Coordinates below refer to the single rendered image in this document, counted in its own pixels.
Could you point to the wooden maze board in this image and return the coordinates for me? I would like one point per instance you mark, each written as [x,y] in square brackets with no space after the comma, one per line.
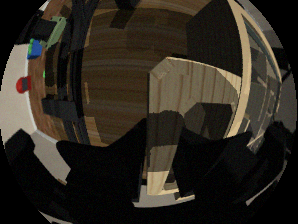
[213,100]

